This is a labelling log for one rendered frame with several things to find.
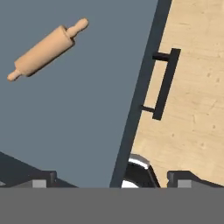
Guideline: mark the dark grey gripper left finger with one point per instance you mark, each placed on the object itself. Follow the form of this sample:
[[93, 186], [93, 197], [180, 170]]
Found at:
[[53, 179]]

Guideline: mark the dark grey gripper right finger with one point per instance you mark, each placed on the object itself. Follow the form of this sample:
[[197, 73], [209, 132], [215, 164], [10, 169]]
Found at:
[[171, 179]]

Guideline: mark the light wooden rolling pin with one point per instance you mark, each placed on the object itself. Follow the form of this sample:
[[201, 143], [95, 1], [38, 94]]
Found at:
[[46, 48]]

